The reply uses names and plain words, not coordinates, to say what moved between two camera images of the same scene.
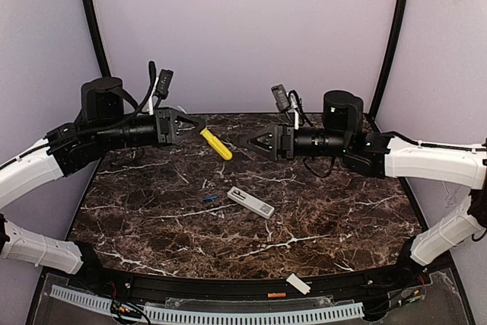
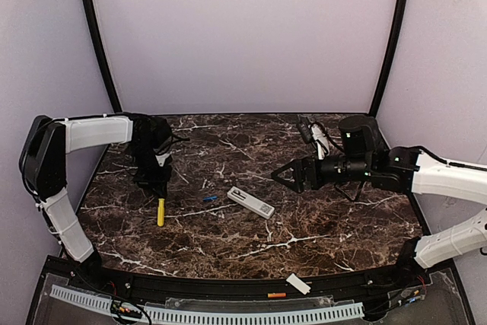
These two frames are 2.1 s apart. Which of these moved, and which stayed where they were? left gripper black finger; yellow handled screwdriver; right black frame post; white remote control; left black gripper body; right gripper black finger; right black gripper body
Moved: yellow handled screwdriver; right gripper black finger; left black gripper body; right black gripper body; left gripper black finger
Stayed: white remote control; right black frame post
